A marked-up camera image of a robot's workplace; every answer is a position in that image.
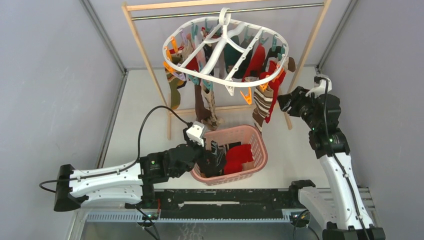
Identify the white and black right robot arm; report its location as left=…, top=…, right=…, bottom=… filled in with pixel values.
left=277, top=87, right=386, bottom=240

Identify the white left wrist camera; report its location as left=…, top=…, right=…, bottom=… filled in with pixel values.
left=185, top=121, right=206, bottom=147

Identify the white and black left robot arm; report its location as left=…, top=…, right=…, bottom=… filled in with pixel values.
left=53, top=143, right=226, bottom=212

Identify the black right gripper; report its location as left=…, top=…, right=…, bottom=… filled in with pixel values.
left=277, top=85, right=321, bottom=130

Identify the wooden clothes rack frame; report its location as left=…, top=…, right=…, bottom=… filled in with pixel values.
left=121, top=0, right=332, bottom=140

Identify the metal hanging rod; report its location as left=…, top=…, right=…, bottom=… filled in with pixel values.
left=131, top=2, right=325, bottom=21

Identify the beige argyle pattern sock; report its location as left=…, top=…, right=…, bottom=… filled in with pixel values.
left=202, top=88, right=225, bottom=131

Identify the long thin red sock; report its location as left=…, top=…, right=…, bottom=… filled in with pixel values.
left=242, top=43, right=266, bottom=82

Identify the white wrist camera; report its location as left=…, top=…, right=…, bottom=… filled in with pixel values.
left=305, top=74, right=333, bottom=98
left=185, top=121, right=206, bottom=147

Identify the white round clip hanger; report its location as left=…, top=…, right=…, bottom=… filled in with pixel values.
left=161, top=7, right=289, bottom=95

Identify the black sock with beige stripes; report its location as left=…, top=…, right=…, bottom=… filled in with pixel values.
left=219, top=141, right=242, bottom=152

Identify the black sock with tan toe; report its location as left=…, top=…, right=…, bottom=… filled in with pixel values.
left=197, top=150, right=227, bottom=178

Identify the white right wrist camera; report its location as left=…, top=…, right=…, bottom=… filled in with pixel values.
left=305, top=74, right=333, bottom=98

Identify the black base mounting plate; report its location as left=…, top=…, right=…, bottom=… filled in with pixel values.
left=124, top=188, right=322, bottom=220

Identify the olive green and orange sock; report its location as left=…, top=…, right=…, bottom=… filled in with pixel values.
left=163, top=61, right=187, bottom=110

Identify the brown sock with striped toe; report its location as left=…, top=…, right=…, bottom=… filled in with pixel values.
left=194, top=85, right=211, bottom=122

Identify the red sock with dark toe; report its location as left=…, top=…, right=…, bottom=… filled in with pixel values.
left=259, top=60, right=286, bottom=124

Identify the pink plastic laundry basket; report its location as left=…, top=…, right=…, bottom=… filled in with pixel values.
left=190, top=125, right=268, bottom=186

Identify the dark green patterned sock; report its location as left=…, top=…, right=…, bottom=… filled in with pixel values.
left=223, top=43, right=242, bottom=73

